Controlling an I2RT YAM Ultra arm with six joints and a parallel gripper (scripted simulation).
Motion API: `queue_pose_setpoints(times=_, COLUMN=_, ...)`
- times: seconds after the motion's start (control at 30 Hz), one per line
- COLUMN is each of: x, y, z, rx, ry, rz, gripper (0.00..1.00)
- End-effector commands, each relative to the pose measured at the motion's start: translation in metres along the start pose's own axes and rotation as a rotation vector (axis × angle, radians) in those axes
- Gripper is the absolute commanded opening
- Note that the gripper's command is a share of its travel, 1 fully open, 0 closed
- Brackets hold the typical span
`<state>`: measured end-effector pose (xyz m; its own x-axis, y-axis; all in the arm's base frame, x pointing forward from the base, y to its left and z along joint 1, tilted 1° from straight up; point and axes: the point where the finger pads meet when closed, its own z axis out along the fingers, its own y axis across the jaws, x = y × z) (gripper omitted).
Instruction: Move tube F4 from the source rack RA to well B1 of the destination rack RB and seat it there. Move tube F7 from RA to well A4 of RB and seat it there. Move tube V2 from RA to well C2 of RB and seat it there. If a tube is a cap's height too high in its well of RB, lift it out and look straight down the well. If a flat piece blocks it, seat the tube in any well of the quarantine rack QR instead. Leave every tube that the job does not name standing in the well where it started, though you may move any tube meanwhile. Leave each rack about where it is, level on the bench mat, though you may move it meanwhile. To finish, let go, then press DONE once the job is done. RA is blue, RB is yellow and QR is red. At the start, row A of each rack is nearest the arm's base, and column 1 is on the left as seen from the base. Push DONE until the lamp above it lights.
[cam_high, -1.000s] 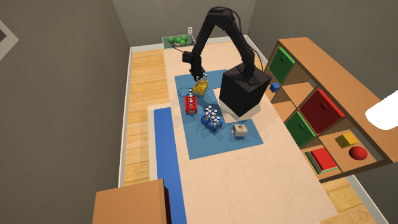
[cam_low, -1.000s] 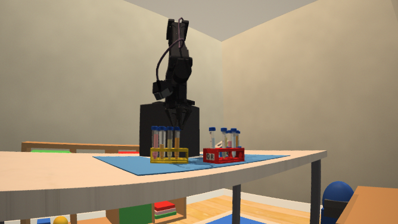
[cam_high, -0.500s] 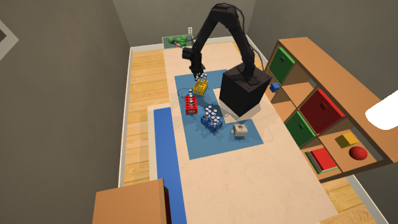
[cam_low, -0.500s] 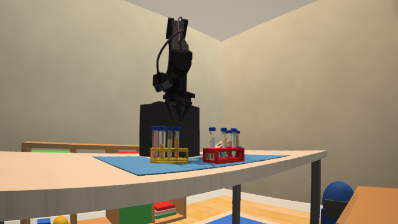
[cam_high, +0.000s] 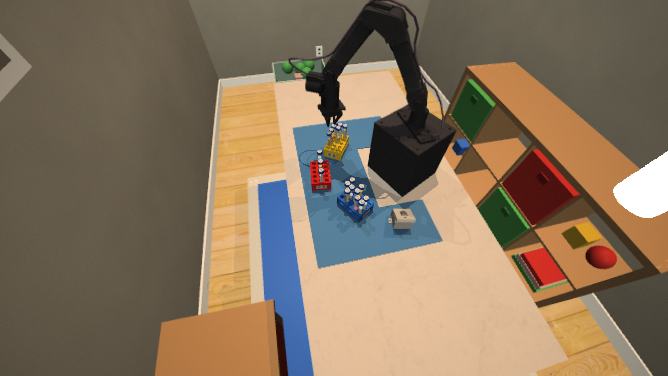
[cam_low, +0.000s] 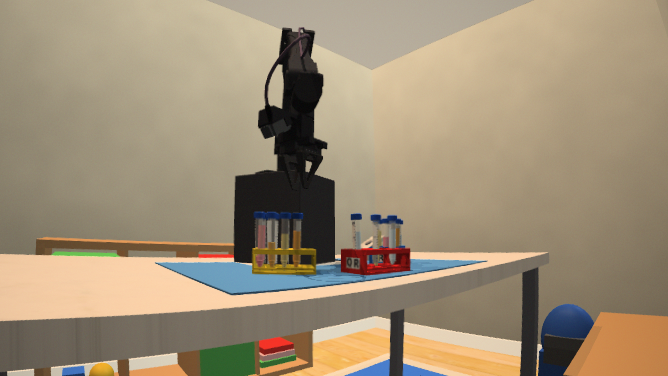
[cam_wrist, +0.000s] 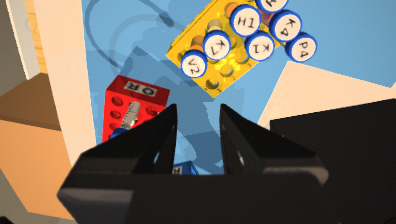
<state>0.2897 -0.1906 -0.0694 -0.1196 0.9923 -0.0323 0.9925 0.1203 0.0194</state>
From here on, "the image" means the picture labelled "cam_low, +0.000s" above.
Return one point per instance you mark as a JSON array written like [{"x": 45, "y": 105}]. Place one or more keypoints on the red rack with round wells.
[{"x": 355, "y": 261}]

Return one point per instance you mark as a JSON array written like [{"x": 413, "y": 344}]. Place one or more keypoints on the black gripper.
[{"x": 287, "y": 155}]

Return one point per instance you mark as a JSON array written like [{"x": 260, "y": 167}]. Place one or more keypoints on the light blue mat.
[{"x": 241, "y": 281}]

